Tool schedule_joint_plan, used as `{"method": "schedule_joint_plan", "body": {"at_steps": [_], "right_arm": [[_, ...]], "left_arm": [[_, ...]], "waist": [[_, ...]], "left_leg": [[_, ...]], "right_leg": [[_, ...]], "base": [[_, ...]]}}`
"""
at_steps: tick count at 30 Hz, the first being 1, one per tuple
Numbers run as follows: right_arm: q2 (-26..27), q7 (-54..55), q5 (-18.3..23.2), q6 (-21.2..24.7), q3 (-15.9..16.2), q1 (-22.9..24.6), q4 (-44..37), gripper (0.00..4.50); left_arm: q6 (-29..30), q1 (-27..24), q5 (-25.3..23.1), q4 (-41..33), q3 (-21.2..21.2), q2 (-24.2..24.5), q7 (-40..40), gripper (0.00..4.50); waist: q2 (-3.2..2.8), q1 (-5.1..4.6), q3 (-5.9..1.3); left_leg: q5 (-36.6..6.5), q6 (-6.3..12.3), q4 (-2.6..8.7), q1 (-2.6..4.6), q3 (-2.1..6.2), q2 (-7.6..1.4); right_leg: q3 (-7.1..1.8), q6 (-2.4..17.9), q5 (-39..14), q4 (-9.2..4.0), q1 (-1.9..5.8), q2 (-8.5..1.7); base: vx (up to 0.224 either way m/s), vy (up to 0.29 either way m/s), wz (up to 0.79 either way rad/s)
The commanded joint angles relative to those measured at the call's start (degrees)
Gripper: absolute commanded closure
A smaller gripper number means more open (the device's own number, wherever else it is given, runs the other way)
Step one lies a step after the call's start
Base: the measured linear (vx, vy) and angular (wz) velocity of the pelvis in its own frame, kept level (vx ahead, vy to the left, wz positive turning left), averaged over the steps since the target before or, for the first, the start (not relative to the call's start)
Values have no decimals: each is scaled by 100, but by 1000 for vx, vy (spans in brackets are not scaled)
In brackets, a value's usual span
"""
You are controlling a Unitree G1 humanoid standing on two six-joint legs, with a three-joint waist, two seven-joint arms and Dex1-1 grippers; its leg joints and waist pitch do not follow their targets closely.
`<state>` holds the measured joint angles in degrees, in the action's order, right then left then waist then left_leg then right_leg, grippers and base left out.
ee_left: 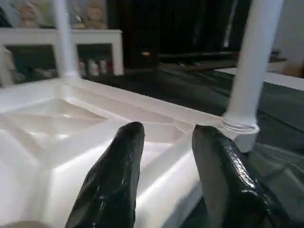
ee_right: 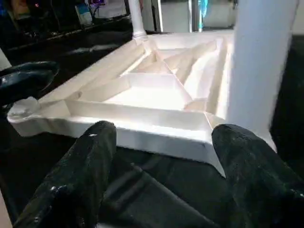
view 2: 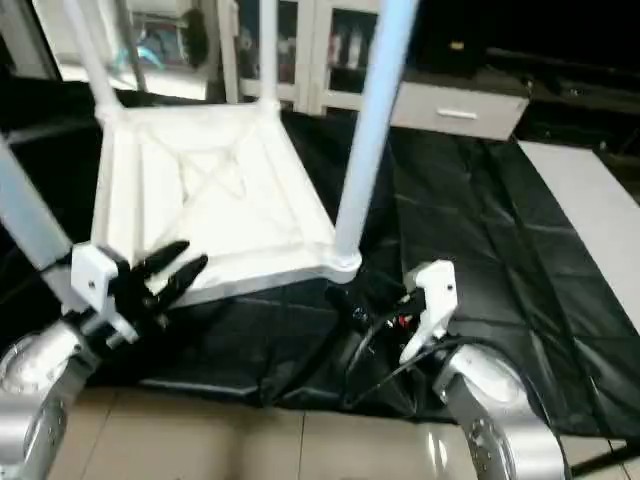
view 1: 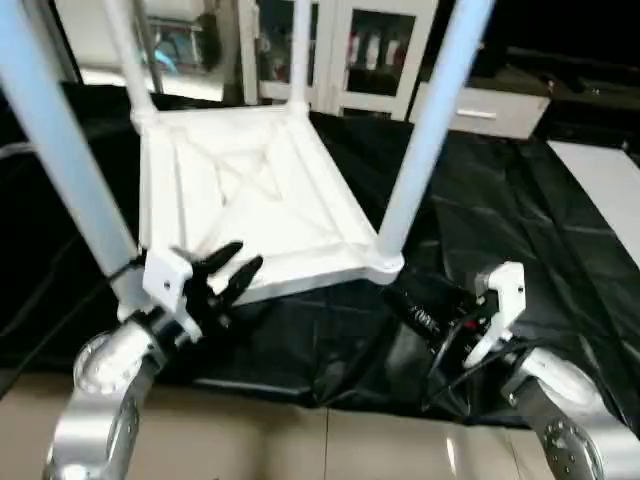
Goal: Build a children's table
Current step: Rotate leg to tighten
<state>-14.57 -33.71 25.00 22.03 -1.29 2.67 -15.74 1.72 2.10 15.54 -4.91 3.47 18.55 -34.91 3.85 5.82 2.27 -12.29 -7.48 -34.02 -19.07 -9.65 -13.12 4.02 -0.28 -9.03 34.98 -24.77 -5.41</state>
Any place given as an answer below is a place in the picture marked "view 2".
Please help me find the white drawer unit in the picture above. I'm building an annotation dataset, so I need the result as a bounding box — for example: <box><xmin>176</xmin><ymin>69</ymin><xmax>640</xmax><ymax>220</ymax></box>
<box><xmin>390</xmin><ymin>80</ymin><xmax>531</xmax><ymax>141</ymax></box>

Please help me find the teal storage box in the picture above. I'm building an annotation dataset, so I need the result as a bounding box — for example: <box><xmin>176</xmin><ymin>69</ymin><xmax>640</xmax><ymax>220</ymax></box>
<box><xmin>115</xmin><ymin>15</ymin><xmax>206</xmax><ymax>73</ymax></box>

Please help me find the white plastic table top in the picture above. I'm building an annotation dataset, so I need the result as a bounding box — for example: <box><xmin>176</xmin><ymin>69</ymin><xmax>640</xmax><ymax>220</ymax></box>
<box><xmin>90</xmin><ymin>100</ymin><xmax>363</xmax><ymax>306</ymax></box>

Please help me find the black box yellow label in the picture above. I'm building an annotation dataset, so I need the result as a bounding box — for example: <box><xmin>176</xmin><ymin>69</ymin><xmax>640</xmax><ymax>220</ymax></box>
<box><xmin>415</xmin><ymin>0</ymin><xmax>491</xmax><ymax>76</ymax></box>

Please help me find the black metal stand leg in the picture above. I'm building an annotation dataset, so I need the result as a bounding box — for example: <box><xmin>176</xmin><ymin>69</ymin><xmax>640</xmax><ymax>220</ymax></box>
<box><xmin>570</xmin><ymin>445</ymin><xmax>640</xmax><ymax>476</ymax></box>

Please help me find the black work mat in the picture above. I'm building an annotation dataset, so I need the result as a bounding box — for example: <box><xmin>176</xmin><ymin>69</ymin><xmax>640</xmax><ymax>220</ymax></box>
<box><xmin>0</xmin><ymin>75</ymin><xmax>640</xmax><ymax>441</ymax></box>

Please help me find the white glass-door cabinet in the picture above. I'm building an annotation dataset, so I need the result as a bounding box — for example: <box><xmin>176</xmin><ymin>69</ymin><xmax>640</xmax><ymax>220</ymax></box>
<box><xmin>220</xmin><ymin>0</ymin><xmax>391</xmax><ymax>113</ymax></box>

